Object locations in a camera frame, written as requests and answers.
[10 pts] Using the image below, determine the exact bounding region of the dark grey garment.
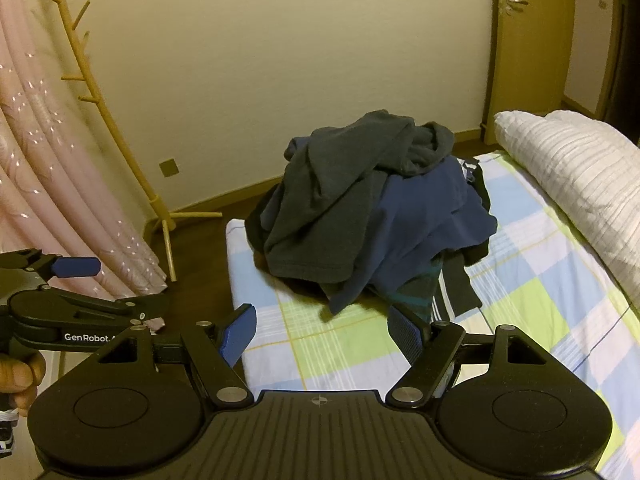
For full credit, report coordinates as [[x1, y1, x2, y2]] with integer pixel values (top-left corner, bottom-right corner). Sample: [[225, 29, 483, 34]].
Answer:
[[245, 110, 454, 284]]

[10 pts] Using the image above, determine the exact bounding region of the person's left hand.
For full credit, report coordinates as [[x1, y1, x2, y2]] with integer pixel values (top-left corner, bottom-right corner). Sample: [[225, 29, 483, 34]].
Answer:
[[0, 351, 46, 417]]

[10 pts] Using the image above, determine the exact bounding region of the black striped garment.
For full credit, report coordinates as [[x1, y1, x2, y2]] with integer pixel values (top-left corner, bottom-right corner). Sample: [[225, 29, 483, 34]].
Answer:
[[370, 156, 497, 321]]

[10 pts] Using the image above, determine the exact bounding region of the pink curtain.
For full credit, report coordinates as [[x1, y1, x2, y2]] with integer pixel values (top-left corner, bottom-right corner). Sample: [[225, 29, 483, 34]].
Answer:
[[1, 0, 166, 299]]

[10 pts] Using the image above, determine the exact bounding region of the wooden coat rack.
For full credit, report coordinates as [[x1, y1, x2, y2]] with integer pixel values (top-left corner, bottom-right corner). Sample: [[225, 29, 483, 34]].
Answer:
[[49, 0, 222, 283]]

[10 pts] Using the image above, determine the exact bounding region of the navy blue garment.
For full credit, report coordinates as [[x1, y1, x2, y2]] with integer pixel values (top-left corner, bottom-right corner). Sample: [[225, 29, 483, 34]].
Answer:
[[326, 154, 499, 316]]

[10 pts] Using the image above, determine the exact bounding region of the checked bed sheet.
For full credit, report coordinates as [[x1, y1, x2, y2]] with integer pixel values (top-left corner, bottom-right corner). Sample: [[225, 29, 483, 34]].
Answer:
[[226, 152, 639, 479]]

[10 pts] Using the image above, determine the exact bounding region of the white folded quilt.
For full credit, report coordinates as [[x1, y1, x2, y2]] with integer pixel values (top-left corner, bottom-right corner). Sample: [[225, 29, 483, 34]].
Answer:
[[494, 110, 639, 306]]

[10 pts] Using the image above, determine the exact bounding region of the wooden door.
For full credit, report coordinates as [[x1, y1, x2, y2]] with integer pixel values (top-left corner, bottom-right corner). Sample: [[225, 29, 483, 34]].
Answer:
[[484, 0, 575, 145]]

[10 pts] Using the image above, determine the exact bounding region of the low wall socket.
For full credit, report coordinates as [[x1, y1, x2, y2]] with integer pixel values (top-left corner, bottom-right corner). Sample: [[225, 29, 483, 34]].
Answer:
[[158, 158, 179, 178]]

